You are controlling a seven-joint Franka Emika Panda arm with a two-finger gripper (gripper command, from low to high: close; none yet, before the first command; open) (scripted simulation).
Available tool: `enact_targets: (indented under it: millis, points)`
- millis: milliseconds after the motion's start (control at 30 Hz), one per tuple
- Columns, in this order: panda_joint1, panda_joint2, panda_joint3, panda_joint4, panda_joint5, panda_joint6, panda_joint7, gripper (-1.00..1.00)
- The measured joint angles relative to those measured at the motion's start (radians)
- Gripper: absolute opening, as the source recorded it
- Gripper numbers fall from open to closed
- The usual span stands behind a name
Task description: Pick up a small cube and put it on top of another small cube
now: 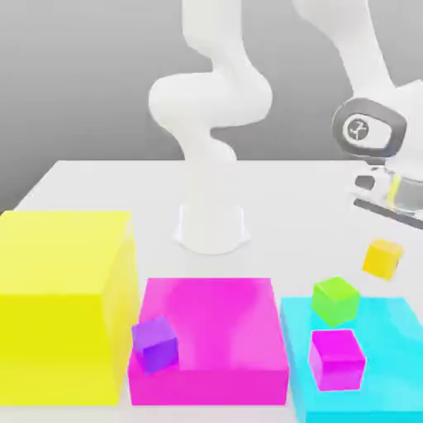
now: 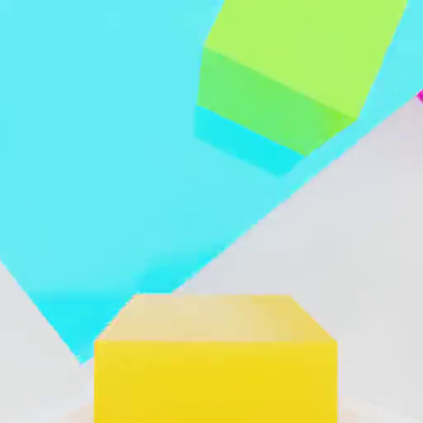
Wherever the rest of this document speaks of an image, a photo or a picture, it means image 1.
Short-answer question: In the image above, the small green cube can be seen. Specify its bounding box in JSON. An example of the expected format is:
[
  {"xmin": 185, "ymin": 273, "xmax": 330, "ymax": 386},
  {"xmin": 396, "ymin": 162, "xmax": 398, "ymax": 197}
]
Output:
[{"xmin": 311, "ymin": 276, "xmax": 361, "ymax": 328}]

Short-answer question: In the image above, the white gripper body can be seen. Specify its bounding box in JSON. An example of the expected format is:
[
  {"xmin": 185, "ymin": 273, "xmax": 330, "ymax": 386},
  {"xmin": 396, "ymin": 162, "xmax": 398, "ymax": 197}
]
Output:
[{"xmin": 352, "ymin": 197, "xmax": 423, "ymax": 240}]

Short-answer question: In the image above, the large magenta box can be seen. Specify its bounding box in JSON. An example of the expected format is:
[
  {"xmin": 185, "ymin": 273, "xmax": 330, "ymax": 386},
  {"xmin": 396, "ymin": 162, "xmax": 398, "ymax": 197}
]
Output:
[{"xmin": 127, "ymin": 277, "xmax": 291, "ymax": 406}]

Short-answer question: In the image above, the small purple cube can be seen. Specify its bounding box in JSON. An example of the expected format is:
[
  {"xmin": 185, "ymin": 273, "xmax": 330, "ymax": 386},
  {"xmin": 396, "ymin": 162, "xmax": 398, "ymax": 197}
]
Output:
[{"xmin": 131, "ymin": 316, "xmax": 181, "ymax": 376}]

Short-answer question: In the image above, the small orange cube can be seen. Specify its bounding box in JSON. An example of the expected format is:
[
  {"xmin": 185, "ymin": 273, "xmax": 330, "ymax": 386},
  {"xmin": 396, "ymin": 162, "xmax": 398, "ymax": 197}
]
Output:
[{"xmin": 362, "ymin": 238, "xmax": 405, "ymax": 282}]

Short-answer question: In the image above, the large cyan box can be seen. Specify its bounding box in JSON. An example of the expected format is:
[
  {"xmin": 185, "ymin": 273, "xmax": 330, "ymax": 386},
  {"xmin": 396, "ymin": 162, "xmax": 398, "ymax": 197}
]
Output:
[{"xmin": 279, "ymin": 296, "xmax": 423, "ymax": 423}]

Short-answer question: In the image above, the large yellow box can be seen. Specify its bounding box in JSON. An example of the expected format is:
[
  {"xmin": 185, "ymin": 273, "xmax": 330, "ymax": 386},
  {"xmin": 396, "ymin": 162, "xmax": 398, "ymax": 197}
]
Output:
[{"xmin": 0, "ymin": 210, "xmax": 141, "ymax": 406}]

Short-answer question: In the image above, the small magenta cube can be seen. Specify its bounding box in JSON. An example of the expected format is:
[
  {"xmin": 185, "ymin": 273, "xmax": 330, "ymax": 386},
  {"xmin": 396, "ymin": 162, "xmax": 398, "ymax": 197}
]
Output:
[{"xmin": 307, "ymin": 329, "xmax": 367, "ymax": 393}]

